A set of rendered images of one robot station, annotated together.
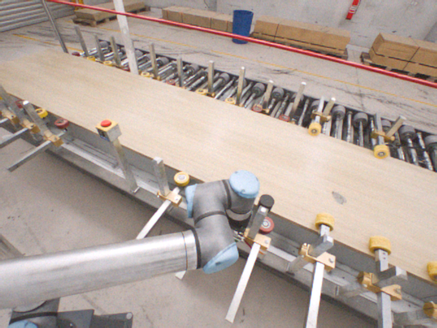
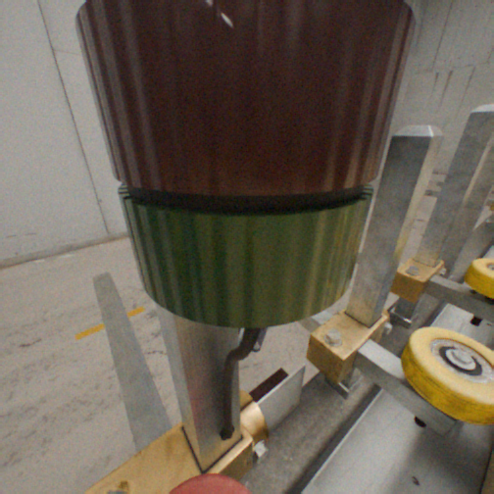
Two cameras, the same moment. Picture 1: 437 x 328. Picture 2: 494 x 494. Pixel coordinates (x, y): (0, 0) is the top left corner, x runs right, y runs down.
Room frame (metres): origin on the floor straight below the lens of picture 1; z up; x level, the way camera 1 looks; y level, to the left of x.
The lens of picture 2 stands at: (0.46, -0.26, 1.10)
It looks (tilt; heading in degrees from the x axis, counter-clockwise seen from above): 27 degrees down; 120
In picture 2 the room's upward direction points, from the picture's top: straight up
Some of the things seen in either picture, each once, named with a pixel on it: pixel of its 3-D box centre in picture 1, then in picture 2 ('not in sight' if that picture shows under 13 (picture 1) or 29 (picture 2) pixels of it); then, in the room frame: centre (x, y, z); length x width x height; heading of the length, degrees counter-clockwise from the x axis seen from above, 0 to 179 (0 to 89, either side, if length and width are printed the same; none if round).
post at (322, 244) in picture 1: (304, 259); not in sight; (0.29, -0.42, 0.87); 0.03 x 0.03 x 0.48; 68
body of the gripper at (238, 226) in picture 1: (237, 218); not in sight; (0.34, -0.09, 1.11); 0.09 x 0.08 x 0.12; 68
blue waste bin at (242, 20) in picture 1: (242, 27); not in sight; (6.26, -0.29, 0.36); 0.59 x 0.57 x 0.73; 161
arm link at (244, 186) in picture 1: (241, 191); not in sight; (0.35, -0.08, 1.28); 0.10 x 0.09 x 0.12; 110
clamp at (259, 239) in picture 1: (255, 237); (192, 471); (0.38, -0.21, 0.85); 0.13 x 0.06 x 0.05; 68
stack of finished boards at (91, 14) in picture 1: (113, 8); not in sight; (7.93, 4.02, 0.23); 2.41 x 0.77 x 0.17; 162
